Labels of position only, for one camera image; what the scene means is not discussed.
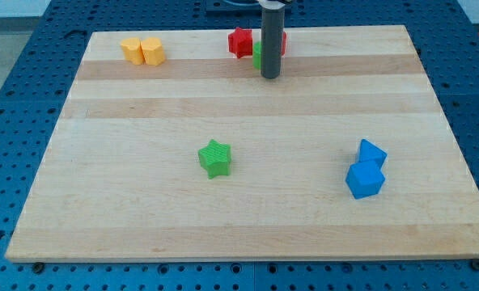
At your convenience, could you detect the blue triangle block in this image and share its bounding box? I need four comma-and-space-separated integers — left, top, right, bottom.
357, 139, 388, 168

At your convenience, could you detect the green star block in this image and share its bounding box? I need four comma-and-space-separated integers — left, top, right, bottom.
197, 139, 231, 179

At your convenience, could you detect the wooden board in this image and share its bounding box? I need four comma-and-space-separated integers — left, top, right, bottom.
6, 25, 479, 263

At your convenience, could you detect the green cylinder block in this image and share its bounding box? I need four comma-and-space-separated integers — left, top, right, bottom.
252, 41, 262, 70

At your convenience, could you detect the red star block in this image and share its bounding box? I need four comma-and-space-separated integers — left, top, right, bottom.
227, 27, 253, 58

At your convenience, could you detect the red block behind rod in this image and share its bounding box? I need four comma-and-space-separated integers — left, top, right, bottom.
281, 31, 287, 56

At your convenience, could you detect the yellow hexagon block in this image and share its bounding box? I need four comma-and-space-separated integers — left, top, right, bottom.
141, 37, 166, 66

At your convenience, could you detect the blue cube block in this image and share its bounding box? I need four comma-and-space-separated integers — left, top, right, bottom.
345, 160, 386, 200

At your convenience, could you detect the grey cylindrical pointer rod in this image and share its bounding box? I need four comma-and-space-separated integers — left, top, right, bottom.
261, 14, 284, 79

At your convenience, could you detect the yellow heart block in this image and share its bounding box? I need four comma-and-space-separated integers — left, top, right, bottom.
120, 37, 145, 65

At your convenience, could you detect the dark blue base plate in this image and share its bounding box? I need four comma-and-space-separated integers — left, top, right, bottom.
204, 0, 294, 18

